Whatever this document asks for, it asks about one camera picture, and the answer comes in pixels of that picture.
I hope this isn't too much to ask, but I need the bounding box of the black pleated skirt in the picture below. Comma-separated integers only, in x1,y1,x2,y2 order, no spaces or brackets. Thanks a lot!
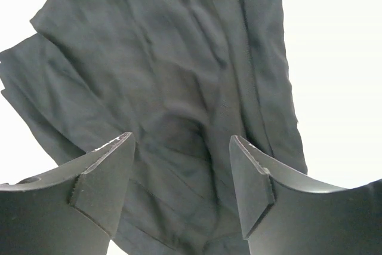
1,0,307,254

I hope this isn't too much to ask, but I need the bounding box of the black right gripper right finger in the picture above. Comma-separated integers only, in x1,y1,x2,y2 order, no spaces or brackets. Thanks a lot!
229,136,381,255

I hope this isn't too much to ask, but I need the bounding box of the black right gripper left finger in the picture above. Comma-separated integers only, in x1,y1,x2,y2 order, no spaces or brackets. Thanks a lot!
1,133,135,254

